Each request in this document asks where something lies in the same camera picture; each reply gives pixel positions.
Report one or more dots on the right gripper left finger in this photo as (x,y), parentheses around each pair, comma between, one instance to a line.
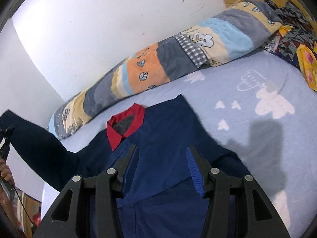
(69,215)

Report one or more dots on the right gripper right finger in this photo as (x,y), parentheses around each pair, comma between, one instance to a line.
(238,207)

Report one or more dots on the navy jacket with red collar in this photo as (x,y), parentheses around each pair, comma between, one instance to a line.
(162,201)

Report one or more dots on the person's left hand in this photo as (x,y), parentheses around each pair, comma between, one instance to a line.
(6,173)

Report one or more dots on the wooden bedside shelf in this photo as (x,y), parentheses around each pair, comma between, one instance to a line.
(28,212)

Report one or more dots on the light blue cloud bedsheet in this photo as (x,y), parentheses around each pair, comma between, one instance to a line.
(258,106)

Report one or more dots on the patchwork rolled quilt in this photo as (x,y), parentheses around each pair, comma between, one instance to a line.
(229,35)

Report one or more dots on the colourful patterned cloth pile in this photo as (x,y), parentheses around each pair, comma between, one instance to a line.
(295,41)

